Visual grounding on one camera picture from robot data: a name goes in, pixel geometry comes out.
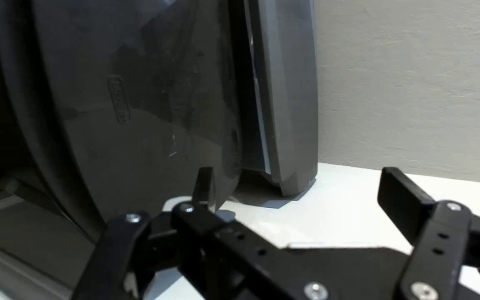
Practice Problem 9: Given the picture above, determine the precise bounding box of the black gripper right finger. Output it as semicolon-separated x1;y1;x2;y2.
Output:
377;165;480;300

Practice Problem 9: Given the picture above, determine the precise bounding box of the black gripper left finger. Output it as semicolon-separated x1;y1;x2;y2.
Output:
72;165;330;300

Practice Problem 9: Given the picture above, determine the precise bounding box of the dark grey trash bin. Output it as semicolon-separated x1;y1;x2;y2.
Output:
233;0;320;200

